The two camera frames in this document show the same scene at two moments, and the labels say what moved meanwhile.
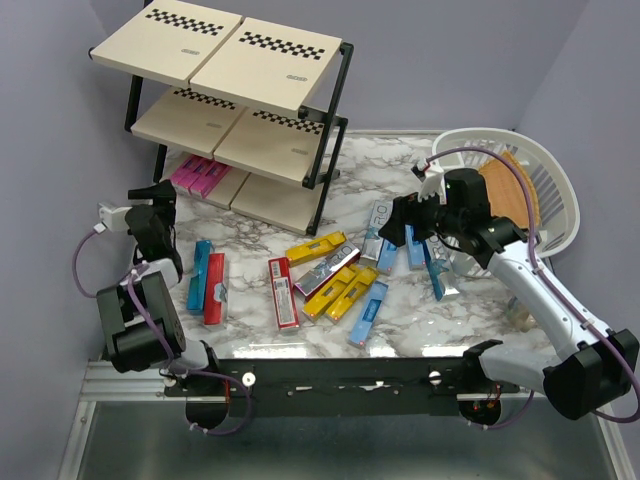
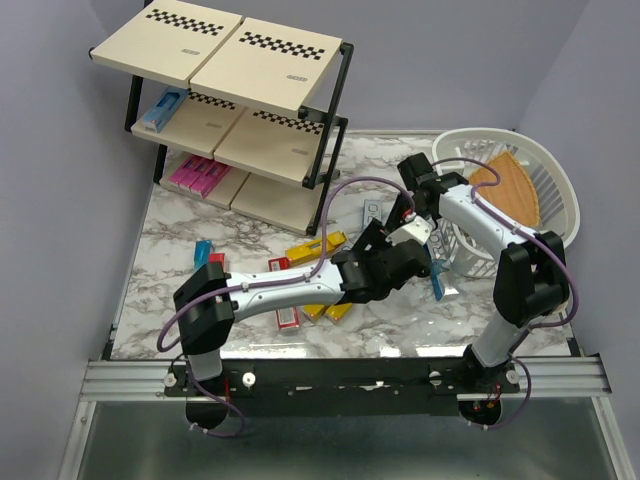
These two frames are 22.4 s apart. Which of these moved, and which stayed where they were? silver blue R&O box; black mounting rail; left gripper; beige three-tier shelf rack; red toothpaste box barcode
Moved: left gripper
Stayed: black mounting rail; red toothpaste box barcode; beige three-tier shelf rack; silver blue R&O box
